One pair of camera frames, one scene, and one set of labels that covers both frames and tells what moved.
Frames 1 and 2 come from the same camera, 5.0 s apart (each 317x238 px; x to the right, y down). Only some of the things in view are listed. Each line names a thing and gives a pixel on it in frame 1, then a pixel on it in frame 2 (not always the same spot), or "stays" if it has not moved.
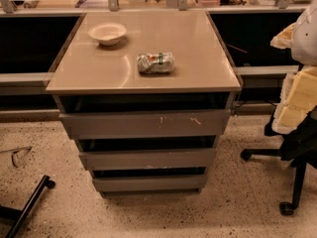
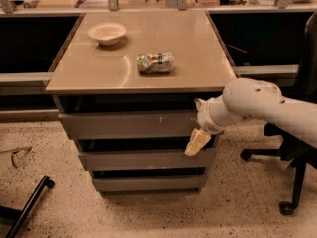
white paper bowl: (107, 33) stays
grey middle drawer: (148, 159) stays
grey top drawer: (148, 124) stays
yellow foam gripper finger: (298, 98) → (197, 141)
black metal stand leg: (11, 213) stays
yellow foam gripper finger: (283, 39) → (199, 103)
